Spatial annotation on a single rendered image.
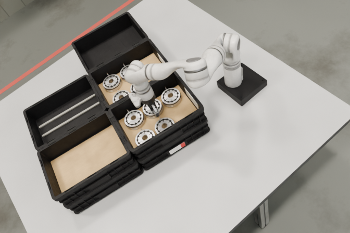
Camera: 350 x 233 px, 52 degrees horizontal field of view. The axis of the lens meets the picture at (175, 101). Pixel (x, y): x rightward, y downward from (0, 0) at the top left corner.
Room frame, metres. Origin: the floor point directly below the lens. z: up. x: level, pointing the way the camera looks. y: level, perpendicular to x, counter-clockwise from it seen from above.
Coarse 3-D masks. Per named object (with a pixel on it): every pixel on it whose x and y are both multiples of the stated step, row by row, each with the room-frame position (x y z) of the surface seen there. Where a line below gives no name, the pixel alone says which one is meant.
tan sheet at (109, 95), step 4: (148, 56) 1.48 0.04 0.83; (152, 56) 1.47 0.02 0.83; (140, 60) 1.47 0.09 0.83; (144, 60) 1.46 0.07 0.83; (148, 60) 1.45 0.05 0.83; (152, 60) 1.44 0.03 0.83; (156, 60) 1.43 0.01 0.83; (144, 64) 1.43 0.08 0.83; (120, 76) 1.42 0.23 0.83; (100, 84) 1.42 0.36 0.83; (124, 84) 1.35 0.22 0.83; (128, 84) 1.34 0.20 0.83; (104, 88) 1.38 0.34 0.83; (120, 88) 1.33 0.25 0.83; (124, 88) 1.32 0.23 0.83; (128, 88) 1.31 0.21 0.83; (104, 92) 1.35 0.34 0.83; (108, 92) 1.34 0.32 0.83; (112, 92) 1.33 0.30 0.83; (116, 92) 1.32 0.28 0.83; (108, 96) 1.31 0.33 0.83; (112, 96) 1.30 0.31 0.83; (108, 100) 1.28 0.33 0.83
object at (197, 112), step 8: (176, 72) 1.20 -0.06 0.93; (160, 80) 1.19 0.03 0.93; (192, 96) 1.02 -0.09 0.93; (120, 104) 1.15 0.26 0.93; (200, 104) 0.96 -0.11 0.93; (192, 112) 0.93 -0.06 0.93; (200, 112) 0.92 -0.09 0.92; (184, 120) 0.91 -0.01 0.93; (120, 128) 1.00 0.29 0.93; (168, 128) 0.90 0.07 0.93; (160, 136) 0.88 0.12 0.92; (128, 144) 0.90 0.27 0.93; (144, 144) 0.87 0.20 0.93; (136, 152) 0.86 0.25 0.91
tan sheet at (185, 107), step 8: (176, 88) 1.18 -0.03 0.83; (160, 96) 1.17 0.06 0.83; (184, 96) 1.11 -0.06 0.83; (184, 104) 1.06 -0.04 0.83; (192, 104) 1.05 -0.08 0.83; (168, 112) 1.05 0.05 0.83; (176, 112) 1.04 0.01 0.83; (184, 112) 1.02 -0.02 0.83; (120, 120) 1.13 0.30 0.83; (152, 120) 1.05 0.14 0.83; (176, 120) 0.99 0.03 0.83; (128, 128) 1.06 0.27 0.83; (144, 128) 1.02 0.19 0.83; (152, 128) 1.00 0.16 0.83; (128, 136) 1.01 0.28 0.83
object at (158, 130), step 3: (159, 120) 1.01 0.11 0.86; (162, 120) 1.00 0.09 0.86; (165, 120) 1.00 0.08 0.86; (168, 120) 0.99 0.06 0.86; (171, 120) 0.98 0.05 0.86; (156, 123) 1.00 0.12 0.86; (159, 123) 0.99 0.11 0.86; (171, 123) 0.97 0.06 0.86; (156, 126) 0.98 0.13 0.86; (156, 129) 0.97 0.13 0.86; (159, 129) 0.96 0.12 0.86; (156, 132) 0.95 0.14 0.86; (159, 132) 0.94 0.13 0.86
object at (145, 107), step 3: (156, 99) 1.14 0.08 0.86; (156, 102) 1.12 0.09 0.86; (159, 102) 1.11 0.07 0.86; (144, 105) 1.13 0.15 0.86; (159, 105) 1.10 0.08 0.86; (144, 108) 1.12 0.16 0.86; (159, 108) 1.08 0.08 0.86; (144, 111) 1.10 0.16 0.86; (147, 111) 1.09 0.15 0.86; (150, 111) 1.08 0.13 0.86; (159, 111) 1.06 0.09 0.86; (147, 114) 1.07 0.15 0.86; (150, 114) 1.06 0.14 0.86; (153, 114) 1.06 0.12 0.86
